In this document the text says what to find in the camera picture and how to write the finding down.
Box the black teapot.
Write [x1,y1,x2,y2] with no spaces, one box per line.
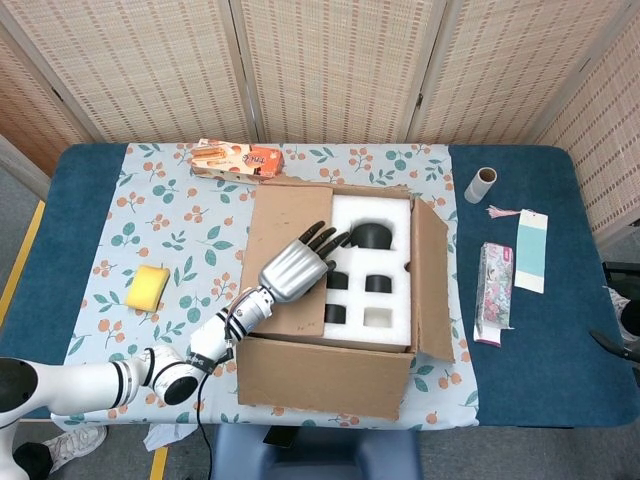
[349,221,397,251]

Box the cardboard box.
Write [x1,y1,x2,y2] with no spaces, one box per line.
[235,181,457,422]

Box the pink tassel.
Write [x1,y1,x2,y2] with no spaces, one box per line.
[486,204,522,222]

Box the blue table cover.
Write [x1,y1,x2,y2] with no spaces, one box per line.
[13,143,629,429]

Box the woven folding screen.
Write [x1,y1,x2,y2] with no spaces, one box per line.
[0,0,640,246]

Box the fruit and leaf print tablecloth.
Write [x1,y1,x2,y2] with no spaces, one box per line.
[51,142,484,433]

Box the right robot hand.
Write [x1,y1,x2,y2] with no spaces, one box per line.
[589,329,640,369]

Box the teal and white bookmark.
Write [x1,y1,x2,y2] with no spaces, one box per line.
[513,208,550,293]

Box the grey cardboard tube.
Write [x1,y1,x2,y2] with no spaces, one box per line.
[464,167,499,206]

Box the yellow sponge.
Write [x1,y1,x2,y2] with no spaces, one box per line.
[123,264,173,314]

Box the black cable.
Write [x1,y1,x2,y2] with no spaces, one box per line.
[195,377,217,480]

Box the white foam insert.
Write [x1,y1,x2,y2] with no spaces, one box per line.
[322,195,414,352]

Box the white shoe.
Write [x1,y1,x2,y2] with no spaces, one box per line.
[41,424,109,472]

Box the orange biscuit box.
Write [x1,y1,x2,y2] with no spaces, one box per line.
[191,138,287,184]

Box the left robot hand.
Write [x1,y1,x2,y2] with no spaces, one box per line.
[258,221,352,304]

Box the blue chair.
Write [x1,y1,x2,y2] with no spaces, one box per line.
[209,424,424,480]

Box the floral tissue pack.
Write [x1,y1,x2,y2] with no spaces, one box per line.
[472,241,517,348]

